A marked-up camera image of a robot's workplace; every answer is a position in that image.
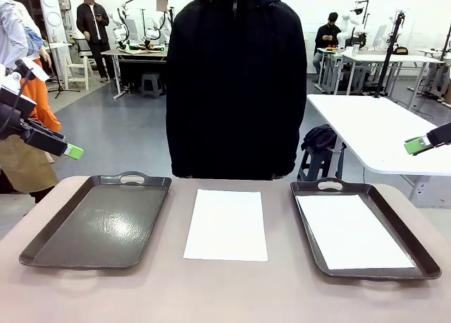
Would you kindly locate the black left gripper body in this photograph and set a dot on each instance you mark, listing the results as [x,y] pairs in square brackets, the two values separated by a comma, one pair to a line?
[12,120]

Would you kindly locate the white A4 paper sheet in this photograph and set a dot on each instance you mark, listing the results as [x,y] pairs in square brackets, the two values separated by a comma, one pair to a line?
[352,231]
[225,228]

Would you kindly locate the black-sleeved left forearm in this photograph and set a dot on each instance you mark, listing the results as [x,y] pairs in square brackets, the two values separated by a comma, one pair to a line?
[292,143]

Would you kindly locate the black-sleeved right forearm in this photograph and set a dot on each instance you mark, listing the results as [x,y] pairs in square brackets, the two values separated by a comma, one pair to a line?
[178,146]

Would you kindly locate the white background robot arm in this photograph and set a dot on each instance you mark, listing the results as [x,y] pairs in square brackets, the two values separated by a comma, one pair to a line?
[343,34]
[120,27]
[155,34]

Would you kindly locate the mannequin in orange trousers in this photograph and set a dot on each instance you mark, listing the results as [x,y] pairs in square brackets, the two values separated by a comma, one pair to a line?
[46,115]

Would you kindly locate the white rounded table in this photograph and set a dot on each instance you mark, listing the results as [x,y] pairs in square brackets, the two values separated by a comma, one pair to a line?
[370,125]

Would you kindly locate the white wooden chair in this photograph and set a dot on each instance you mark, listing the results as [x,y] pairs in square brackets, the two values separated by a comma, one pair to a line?
[75,72]

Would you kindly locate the black tripod pole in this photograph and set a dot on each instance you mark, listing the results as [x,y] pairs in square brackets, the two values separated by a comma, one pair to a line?
[389,56]

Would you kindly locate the dark brown serving tray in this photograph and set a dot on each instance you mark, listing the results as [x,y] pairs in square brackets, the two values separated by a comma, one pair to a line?
[95,228]
[384,213]

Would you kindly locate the black office chair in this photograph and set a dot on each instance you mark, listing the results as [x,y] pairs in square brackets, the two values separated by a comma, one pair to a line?
[81,46]

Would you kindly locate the white tower with round vents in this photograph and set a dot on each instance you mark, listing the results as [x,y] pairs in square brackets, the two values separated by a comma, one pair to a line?
[53,16]

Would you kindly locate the white computer monitor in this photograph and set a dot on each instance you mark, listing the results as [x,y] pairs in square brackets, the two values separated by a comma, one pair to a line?
[380,37]

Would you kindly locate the grey plastic stool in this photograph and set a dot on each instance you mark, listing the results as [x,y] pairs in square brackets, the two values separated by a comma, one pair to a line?
[151,85]

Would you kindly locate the black bag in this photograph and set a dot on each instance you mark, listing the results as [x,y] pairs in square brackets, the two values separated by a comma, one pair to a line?
[320,138]

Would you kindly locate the standing person in black jacket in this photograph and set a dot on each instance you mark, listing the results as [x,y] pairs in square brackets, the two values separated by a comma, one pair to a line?
[92,23]

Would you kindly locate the brown topped work table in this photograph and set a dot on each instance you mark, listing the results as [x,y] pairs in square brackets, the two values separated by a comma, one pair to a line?
[141,53]

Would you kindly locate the seated person in black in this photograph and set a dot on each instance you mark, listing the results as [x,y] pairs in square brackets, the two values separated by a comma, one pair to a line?
[327,35]

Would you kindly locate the person in white top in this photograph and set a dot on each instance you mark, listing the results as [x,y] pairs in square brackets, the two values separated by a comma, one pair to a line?
[162,4]

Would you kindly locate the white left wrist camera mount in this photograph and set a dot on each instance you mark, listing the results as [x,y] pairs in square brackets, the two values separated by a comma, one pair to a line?
[21,94]

